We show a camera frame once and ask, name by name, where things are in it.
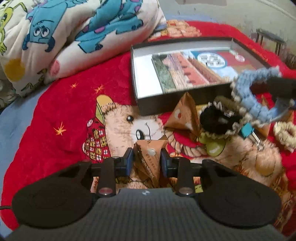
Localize light blue knitted scrunchie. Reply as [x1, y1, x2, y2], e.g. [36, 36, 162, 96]
[230, 66, 295, 126]

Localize dark blue binder clip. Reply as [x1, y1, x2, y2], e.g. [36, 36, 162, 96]
[239, 123, 264, 151]

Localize black white-trim scrunchie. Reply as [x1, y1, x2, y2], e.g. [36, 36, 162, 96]
[199, 96, 249, 139]

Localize blue round stool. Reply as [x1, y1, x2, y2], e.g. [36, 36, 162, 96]
[255, 28, 285, 56]

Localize red Disney bedspread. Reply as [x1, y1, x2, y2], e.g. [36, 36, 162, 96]
[0, 20, 296, 237]

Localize black shallow box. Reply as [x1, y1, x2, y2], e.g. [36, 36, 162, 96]
[130, 37, 270, 115]

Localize Monsters Inc white quilt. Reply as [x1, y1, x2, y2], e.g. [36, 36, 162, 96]
[1, 1, 167, 102]

